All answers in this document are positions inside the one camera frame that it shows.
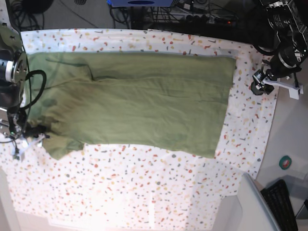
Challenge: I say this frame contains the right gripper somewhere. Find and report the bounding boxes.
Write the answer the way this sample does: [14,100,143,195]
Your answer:
[4,113,47,143]

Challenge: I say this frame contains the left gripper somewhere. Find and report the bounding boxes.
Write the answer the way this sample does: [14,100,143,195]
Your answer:
[251,48,302,95]

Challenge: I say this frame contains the green t-shirt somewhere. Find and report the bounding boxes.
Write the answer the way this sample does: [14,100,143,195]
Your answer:
[29,52,236,159]

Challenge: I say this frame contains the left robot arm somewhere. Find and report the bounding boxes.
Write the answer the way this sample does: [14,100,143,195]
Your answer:
[248,0,308,99]

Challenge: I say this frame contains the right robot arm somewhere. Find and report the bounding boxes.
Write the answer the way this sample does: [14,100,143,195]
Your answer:
[0,23,47,141]

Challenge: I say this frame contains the green tape roll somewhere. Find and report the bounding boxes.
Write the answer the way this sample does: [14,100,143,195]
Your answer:
[279,155,292,170]

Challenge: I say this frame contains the terrazzo patterned tablecloth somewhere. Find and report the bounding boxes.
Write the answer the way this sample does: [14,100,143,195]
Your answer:
[0,29,277,230]

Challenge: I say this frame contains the black keyboard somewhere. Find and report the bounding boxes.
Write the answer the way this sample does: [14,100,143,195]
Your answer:
[261,179,298,231]

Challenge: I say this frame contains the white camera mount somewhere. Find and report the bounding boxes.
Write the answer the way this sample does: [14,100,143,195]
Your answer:
[12,134,50,162]
[261,78,304,100]

